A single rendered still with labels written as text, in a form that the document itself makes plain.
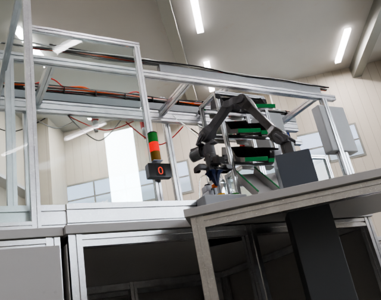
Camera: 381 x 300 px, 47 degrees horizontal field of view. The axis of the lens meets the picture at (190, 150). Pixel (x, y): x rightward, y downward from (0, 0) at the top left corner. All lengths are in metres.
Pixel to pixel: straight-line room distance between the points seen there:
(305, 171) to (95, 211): 0.82
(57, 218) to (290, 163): 0.91
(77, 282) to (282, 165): 0.89
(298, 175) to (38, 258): 1.00
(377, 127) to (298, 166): 8.76
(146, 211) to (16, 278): 0.53
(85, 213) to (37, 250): 0.23
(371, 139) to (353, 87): 1.31
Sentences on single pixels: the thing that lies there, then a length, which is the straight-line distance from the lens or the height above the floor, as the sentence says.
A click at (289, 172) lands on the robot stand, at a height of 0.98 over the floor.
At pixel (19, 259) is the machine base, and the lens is 1.49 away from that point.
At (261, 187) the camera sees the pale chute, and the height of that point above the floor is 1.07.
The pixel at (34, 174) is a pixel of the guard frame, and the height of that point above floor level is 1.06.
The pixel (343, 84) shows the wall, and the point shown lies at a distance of 10.86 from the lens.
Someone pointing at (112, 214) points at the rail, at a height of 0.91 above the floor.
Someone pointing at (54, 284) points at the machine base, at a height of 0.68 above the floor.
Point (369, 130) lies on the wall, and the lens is 10.46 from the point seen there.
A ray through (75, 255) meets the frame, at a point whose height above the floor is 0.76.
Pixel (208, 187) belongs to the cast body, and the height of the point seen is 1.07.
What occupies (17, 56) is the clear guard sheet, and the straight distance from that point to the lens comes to 1.84.
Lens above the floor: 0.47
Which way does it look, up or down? 22 degrees up
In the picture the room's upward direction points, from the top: 11 degrees counter-clockwise
